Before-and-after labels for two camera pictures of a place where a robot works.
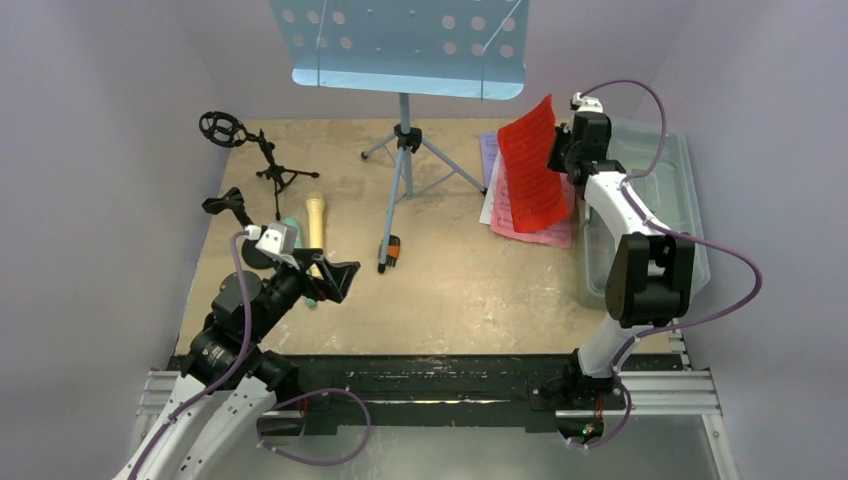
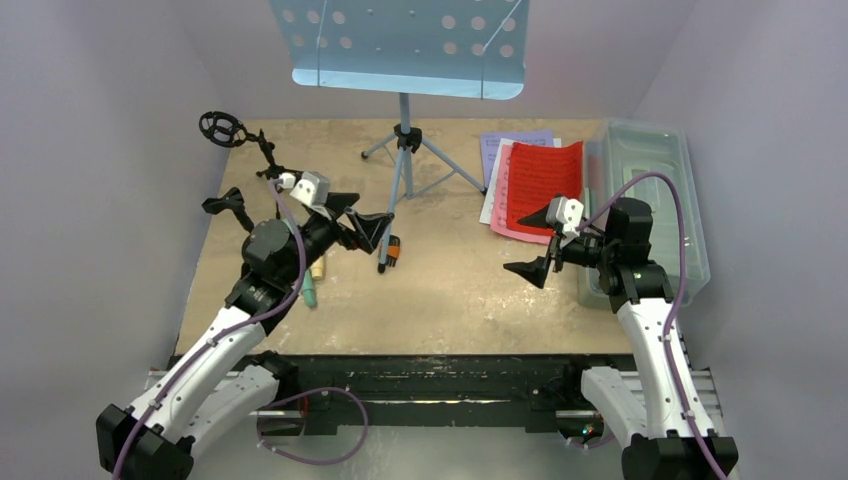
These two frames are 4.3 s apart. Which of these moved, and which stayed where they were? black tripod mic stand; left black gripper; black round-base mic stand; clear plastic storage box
Moved: left black gripper
Stayed: black tripod mic stand; black round-base mic stand; clear plastic storage box
